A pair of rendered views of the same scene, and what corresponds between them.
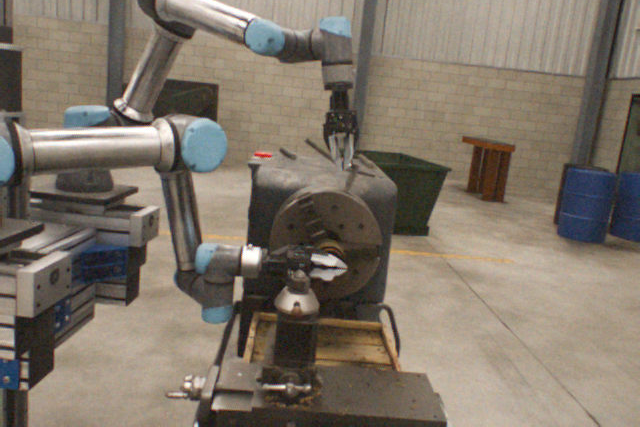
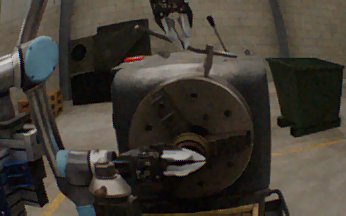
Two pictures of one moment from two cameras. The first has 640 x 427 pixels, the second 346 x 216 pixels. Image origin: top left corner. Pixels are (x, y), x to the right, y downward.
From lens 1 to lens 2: 30 cm
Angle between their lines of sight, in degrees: 11
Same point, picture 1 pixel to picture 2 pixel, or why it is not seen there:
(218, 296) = (82, 196)
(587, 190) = not seen: outside the picture
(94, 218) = (7, 140)
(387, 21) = not seen: outside the picture
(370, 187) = (239, 70)
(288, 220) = (144, 120)
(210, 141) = (43, 52)
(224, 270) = (79, 173)
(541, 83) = not seen: outside the picture
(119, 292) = (33, 197)
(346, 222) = (210, 111)
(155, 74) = (33, 19)
